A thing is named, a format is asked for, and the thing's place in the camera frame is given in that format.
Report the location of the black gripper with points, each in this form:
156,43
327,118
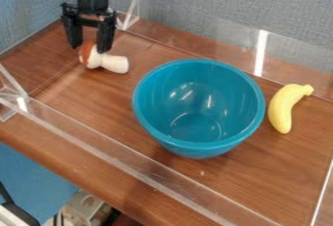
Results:
96,8

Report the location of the white brown-capped toy mushroom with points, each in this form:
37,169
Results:
93,60

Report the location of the blue plastic bowl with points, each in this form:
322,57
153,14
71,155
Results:
199,106

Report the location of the clear acrylic front barrier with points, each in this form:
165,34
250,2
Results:
145,189

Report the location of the clear acrylic barrier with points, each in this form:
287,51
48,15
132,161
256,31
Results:
145,189
264,54

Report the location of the clear acrylic back barrier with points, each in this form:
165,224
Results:
264,54

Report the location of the yellow toy banana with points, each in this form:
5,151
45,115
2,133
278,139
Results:
279,109

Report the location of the white grey object under table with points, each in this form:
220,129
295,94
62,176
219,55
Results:
84,210

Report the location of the clear acrylic triangular bracket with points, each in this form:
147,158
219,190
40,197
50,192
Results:
129,17

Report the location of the clear acrylic left bracket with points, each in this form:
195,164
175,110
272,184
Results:
13,97

